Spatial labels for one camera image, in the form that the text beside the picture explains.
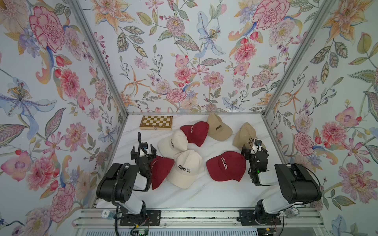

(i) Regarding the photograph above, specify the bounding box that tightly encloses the red Colorado cap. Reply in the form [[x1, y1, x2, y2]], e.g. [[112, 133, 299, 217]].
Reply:
[[206, 151, 246, 182]]

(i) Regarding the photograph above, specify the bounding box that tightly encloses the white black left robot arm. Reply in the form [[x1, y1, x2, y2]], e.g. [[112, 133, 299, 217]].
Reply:
[[96, 143, 157, 215]]

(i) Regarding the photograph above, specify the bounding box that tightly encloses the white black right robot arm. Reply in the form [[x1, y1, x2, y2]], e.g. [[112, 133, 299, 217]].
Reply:
[[241, 147, 321, 224]]

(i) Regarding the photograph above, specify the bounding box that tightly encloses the cream cap behind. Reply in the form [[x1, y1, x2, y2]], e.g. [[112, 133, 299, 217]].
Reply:
[[157, 129, 188, 158]]

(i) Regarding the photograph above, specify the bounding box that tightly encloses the tan cap right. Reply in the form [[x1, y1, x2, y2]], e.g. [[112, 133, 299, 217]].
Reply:
[[233, 123, 260, 151]]

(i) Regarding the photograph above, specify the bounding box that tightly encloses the tan cap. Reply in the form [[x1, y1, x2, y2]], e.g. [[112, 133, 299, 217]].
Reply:
[[207, 113, 232, 142], [233, 123, 260, 151]]

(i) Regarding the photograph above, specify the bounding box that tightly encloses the wooden chessboard box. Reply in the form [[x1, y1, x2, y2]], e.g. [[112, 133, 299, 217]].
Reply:
[[139, 116, 173, 130]]

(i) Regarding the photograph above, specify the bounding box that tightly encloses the cream Colorado cap front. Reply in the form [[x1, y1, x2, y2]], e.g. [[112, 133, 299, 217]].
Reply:
[[166, 150, 204, 189]]

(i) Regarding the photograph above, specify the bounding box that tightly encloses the tan cap back middle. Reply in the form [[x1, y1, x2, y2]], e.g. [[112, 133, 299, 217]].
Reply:
[[207, 113, 232, 142]]

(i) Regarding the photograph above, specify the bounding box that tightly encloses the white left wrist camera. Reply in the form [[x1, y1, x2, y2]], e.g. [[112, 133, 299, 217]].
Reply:
[[140, 142, 148, 151]]

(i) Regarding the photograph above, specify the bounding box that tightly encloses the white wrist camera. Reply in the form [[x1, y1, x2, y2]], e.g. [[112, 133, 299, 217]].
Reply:
[[254, 139, 262, 147], [140, 142, 148, 151]]

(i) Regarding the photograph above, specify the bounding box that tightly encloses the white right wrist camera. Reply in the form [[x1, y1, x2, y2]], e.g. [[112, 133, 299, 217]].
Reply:
[[254, 139, 262, 147]]

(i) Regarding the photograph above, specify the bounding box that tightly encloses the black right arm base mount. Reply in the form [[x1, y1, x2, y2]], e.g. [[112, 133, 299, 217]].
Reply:
[[236, 209, 282, 226]]

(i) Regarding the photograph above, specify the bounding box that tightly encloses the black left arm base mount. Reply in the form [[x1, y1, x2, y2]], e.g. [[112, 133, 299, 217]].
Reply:
[[119, 210, 161, 227]]

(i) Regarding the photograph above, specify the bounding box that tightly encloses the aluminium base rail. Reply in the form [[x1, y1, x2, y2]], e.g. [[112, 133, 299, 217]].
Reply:
[[72, 207, 325, 229]]

